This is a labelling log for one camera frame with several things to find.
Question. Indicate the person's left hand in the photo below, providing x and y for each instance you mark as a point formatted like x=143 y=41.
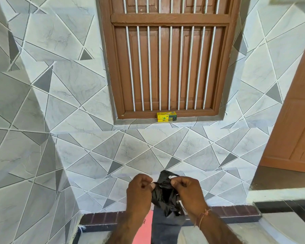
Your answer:
x=138 y=192

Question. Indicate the person's right hand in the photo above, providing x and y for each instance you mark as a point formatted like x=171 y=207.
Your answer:
x=192 y=192

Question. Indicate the person's right fingers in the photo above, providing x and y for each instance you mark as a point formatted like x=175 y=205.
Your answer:
x=177 y=183

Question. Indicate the person's left fingers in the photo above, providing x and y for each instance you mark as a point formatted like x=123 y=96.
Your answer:
x=147 y=182

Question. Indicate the black plastic bag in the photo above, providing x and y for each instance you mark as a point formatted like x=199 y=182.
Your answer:
x=165 y=195

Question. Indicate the person's right forearm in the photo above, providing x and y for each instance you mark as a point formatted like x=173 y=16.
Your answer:
x=214 y=229

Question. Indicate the person's left forearm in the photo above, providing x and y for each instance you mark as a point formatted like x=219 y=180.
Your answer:
x=132 y=227

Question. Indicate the pink red cloth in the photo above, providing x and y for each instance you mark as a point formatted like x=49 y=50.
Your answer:
x=146 y=228

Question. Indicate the person's dark trouser leg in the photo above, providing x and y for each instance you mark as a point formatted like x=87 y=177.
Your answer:
x=166 y=229

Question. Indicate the yellow green small box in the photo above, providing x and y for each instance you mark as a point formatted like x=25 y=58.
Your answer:
x=166 y=116

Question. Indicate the brown wooden barred window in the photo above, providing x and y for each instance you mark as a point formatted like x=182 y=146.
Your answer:
x=169 y=57

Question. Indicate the brown wooden door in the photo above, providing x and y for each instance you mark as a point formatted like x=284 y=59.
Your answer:
x=291 y=109

